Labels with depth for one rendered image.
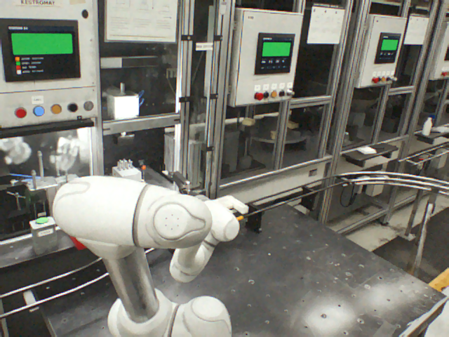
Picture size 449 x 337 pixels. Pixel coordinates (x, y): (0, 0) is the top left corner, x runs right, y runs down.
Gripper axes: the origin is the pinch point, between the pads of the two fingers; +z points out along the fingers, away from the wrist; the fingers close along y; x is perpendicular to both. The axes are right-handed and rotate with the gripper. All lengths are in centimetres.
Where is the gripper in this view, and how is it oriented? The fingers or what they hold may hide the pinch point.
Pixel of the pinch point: (168, 183)
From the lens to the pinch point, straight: 159.1
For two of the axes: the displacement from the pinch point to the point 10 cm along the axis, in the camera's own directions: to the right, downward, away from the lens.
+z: -6.2, -3.5, 7.1
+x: -7.8, 1.8, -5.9
